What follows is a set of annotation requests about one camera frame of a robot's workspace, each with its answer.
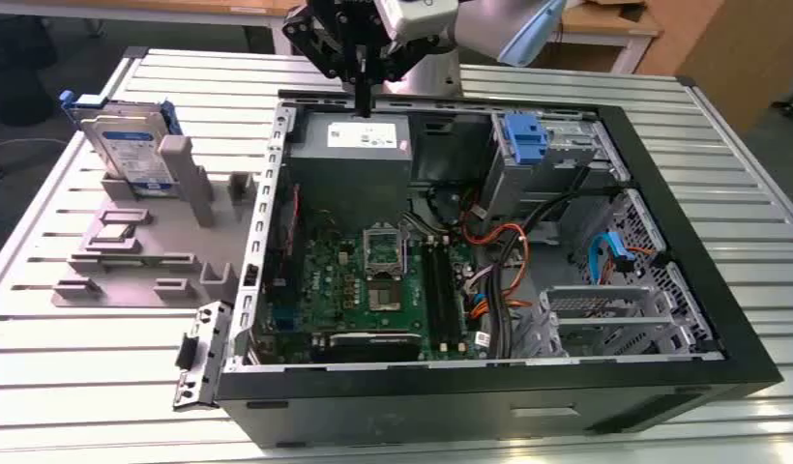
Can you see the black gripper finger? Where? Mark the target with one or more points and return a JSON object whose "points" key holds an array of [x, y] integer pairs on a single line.
{"points": [[312, 43], [396, 63]]}

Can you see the hard disk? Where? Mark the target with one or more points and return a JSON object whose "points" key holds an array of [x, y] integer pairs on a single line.
{"points": [[131, 150]]}

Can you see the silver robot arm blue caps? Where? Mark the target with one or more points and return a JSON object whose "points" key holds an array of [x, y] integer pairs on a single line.
{"points": [[435, 72]]}

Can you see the metal disk bay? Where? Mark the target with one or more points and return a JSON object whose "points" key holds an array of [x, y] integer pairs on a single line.
{"points": [[603, 321]]}

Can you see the white framed wooden desk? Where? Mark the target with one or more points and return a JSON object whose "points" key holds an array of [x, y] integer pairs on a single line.
{"points": [[176, 12], [603, 24]]}

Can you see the blue drive latch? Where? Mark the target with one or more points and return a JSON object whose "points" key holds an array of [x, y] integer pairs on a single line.
{"points": [[525, 140]]}

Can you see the grey power supply unit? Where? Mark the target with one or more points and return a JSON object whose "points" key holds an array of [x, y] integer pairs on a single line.
{"points": [[344, 188]]}

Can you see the metal optical drive cage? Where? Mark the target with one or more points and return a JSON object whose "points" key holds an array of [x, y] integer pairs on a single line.
{"points": [[564, 145]]}

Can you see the CPU socket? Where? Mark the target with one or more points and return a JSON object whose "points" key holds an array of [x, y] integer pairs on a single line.
{"points": [[383, 249]]}

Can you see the dark office chair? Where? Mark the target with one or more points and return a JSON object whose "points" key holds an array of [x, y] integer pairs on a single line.
{"points": [[15, 72]]}

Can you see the grey parts rack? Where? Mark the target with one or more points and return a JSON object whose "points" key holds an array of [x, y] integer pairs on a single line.
{"points": [[169, 241]]}

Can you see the black RAM slot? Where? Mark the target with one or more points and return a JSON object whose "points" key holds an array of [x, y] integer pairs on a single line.
{"points": [[452, 290], [435, 290]]}

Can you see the green motherboard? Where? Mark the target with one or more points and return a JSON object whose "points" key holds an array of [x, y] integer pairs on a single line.
{"points": [[331, 290]]}

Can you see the silver CPU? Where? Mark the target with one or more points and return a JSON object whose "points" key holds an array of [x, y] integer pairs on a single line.
{"points": [[115, 233]]}

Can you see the brown wooden cabinet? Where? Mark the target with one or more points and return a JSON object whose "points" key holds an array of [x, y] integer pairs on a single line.
{"points": [[744, 29]]}

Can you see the black graphics card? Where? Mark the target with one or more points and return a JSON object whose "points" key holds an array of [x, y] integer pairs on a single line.
{"points": [[369, 345]]}

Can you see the black PC case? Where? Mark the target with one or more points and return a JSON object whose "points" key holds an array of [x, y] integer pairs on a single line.
{"points": [[435, 411]]}

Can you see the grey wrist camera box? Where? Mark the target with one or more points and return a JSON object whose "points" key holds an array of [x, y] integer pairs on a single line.
{"points": [[415, 21]]}

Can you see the metal card retention bracket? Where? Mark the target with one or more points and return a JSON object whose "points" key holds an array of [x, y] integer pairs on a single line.
{"points": [[205, 348]]}

